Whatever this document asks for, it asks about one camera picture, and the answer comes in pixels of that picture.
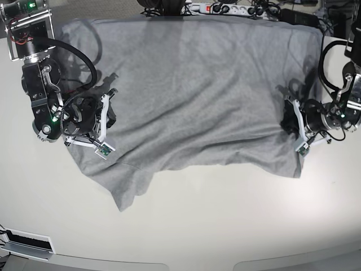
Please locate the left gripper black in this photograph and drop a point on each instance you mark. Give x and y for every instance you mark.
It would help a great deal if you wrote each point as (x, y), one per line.
(317, 117)

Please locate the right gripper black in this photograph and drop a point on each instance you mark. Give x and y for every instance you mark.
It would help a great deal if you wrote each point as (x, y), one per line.
(82, 115)

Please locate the grey t-shirt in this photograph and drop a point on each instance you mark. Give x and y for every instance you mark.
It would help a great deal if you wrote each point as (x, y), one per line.
(197, 90)

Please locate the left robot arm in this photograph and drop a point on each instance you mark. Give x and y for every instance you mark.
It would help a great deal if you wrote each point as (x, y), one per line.
(346, 97)

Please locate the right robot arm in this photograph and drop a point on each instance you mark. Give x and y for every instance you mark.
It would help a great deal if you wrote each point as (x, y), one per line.
(30, 38)

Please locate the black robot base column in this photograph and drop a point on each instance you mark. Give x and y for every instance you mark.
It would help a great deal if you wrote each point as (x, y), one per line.
(172, 7)

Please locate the black power adapter box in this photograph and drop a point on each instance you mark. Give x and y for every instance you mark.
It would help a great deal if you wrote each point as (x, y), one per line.
(298, 18)

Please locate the white power strip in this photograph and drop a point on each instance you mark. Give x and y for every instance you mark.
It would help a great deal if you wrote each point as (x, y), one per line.
(231, 9)

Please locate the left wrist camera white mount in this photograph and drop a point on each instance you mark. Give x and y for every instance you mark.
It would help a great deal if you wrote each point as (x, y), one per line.
(305, 141)

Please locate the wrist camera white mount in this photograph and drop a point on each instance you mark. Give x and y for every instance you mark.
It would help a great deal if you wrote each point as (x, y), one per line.
(305, 141)
(102, 146)

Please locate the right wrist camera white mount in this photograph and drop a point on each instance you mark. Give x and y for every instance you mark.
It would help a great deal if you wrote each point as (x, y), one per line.
(102, 146)

